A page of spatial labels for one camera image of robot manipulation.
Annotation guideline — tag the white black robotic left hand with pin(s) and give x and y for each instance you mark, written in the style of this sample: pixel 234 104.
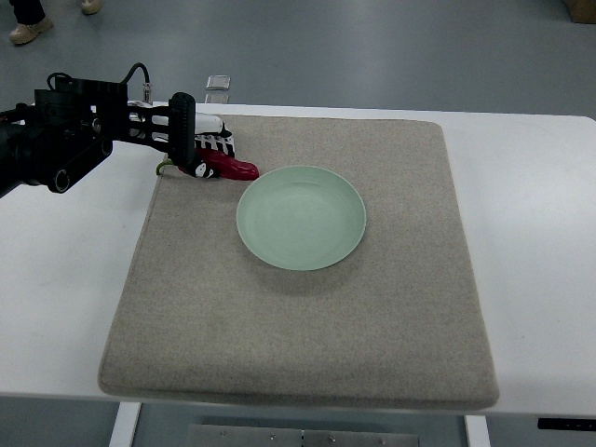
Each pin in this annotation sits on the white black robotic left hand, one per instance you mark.
pixel 211 136

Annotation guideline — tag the red chili pepper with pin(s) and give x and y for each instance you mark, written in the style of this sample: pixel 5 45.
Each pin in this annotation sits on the red chili pepper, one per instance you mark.
pixel 211 164

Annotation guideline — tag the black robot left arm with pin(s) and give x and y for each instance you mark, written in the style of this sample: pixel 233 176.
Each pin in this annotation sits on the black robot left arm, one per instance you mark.
pixel 71 128

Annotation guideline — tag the light green plate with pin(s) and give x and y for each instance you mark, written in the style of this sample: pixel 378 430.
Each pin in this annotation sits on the light green plate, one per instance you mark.
pixel 301 218

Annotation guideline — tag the clear floor socket cover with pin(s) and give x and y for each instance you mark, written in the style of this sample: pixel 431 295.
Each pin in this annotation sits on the clear floor socket cover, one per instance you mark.
pixel 218 82

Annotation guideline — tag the beige shoe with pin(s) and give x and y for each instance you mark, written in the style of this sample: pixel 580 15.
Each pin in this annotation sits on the beige shoe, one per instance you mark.
pixel 24 34
pixel 91 7

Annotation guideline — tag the beige felt mat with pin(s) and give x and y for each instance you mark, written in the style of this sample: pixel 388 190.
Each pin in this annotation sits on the beige felt mat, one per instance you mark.
pixel 340 278

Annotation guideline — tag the white table leg left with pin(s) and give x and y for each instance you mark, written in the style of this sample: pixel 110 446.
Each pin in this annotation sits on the white table leg left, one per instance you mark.
pixel 125 424

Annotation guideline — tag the white table leg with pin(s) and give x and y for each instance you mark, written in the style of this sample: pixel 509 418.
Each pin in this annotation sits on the white table leg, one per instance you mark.
pixel 477 431
pixel 125 424

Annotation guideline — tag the cardboard box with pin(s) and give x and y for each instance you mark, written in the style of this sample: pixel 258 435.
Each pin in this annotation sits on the cardboard box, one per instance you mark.
pixel 582 11

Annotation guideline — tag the white table leg right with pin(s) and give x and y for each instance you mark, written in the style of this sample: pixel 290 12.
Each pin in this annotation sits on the white table leg right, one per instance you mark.
pixel 477 431

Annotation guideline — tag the black table control panel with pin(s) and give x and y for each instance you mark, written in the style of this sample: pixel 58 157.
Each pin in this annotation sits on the black table control panel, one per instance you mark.
pixel 567 424

